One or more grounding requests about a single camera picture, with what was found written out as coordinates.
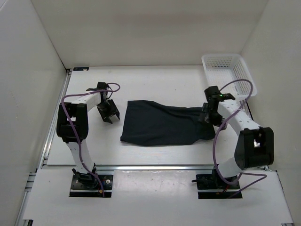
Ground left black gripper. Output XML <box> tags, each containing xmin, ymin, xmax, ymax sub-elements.
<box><xmin>96</xmin><ymin>99</ymin><xmax>120</xmax><ymax>123</ymax></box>

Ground dark navy shorts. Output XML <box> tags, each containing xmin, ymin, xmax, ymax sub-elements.
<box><xmin>120</xmin><ymin>100</ymin><xmax>215</xmax><ymax>146</ymax></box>

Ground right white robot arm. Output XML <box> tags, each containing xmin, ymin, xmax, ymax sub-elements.
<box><xmin>200</xmin><ymin>86</ymin><xmax>274</xmax><ymax>188</ymax></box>

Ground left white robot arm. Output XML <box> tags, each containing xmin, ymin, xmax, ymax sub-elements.
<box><xmin>56</xmin><ymin>82</ymin><xmax>120</xmax><ymax>190</ymax></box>

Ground white plastic mesh basket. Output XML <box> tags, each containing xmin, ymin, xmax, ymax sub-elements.
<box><xmin>202</xmin><ymin>54</ymin><xmax>257</xmax><ymax>100</ymax></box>

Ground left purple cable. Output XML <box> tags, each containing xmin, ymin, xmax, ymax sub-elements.
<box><xmin>61</xmin><ymin>82</ymin><xmax>122</xmax><ymax>196</ymax></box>

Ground purple cable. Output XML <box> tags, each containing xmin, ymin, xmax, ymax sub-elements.
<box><xmin>61</xmin><ymin>82</ymin><xmax>122</xmax><ymax>196</ymax></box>
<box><xmin>213</xmin><ymin>79</ymin><xmax>268</xmax><ymax>197</ymax></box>

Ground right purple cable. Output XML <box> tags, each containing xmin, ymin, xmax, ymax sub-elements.
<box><xmin>213</xmin><ymin>79</ymin><xmax>268</xmax><ymax>197</ymax></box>

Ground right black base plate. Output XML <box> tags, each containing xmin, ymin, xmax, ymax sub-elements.
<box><xmin>191</xmin><ymin>169</ymin><xmax>243</xmax><ymax>200</ymax></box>

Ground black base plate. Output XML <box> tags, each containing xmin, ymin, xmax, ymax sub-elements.
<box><xmin>191</xmin><ymin>169</ymin><xmax>243</xmax><ymax>200</ymax></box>
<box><xmin>69</xmin><ymin>174</ymin><xmax>113</xmax><ymax>198</ymax></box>

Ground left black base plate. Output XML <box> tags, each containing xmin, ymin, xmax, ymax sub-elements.
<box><xmin>69</xmin><ymin>174</ymin><xmax>113</xmax><ymax>198</ymax></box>

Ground aluminium front rail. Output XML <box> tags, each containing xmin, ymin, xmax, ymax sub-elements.
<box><xmin>42</xmin><ymin>163</ymin><xmax>269</xmax><ymax>172</ymax></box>

